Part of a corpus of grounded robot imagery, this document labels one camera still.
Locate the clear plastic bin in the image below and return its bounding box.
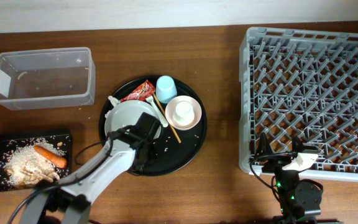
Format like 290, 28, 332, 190
0, 47, 96, 110

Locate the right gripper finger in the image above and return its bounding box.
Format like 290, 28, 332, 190
256, 132, 274, 156
291, 136, 313, 152

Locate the black rectangular tray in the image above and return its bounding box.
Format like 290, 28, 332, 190
0, 129, 73, 192

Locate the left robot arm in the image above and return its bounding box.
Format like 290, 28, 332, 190
8, 113, 162, 223

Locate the white plastic fork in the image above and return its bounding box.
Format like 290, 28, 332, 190
146, 96, 168, 128

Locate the grey dishwasher rack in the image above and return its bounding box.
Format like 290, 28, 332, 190
239, 27, 358, 182

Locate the white cup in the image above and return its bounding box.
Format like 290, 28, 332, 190
173, 101, 195, 126

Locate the wooden chopstick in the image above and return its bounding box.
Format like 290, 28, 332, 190
152, 92, 182, 144

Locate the orange carrot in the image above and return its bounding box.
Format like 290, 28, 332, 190
34, 146, 67, 169

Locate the rice and nuts pile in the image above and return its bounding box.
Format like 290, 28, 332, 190
2, 138, 68, 189

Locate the round black tray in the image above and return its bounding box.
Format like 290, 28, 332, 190
98, 75, 207, 177

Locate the grey plate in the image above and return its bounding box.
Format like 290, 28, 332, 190
104, 100, 159, 137

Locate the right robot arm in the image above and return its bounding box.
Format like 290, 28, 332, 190
249, 133, 323, 224

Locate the pink bowl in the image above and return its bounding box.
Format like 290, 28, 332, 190
165, 95, 202, 131

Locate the light blue cup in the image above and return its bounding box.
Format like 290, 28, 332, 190
155, 75, 177, 104

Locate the crumpled white tissue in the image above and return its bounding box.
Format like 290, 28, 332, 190
104, 96, 121, 118

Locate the red snack wrapper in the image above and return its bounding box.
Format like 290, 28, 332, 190
120, 80, 155, 103

